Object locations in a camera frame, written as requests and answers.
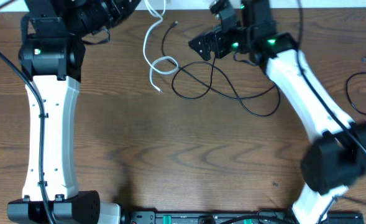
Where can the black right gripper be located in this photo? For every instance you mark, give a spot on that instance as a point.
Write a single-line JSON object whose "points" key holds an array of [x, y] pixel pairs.
{"points": [[217, 35]]}

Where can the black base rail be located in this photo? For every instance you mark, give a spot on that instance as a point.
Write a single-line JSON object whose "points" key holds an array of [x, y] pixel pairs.
{"points": [[262, 216]]}

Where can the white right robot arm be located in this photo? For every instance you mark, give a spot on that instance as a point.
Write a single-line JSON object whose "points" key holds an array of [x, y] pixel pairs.
{"points": [[336, 157]]}

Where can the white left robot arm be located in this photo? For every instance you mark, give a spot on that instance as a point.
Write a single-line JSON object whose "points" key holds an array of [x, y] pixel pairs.
{"points": [[51, 57]]}

